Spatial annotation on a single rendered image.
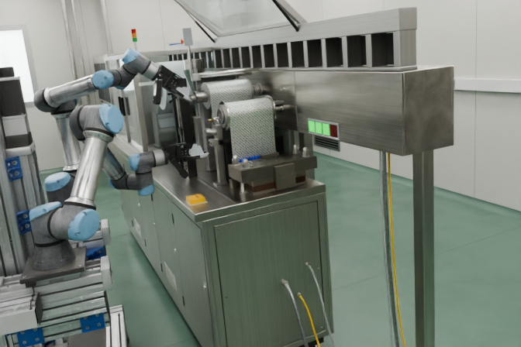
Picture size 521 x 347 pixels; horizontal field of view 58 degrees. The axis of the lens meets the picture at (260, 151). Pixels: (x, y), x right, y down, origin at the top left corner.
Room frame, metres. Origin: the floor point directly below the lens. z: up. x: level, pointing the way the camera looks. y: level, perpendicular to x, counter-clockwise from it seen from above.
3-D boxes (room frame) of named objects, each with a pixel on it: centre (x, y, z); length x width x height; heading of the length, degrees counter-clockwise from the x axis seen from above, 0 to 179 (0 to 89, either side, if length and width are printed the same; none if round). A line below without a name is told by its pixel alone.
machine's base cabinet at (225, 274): (3.19, 0.51, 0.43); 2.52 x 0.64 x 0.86; 25
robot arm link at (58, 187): (2.20, 0.98, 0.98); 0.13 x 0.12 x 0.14; 160
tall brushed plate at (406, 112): (3.09, 0.03, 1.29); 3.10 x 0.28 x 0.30; 25
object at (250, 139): (2.31, 0.03, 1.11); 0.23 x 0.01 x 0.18; 115
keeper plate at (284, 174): (2.14, -0.11, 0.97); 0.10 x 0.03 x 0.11; 115
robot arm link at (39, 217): (1.72, 0.83, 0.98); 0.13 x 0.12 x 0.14; 67
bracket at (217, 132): (2.33, 0.22, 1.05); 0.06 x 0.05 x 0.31; 115
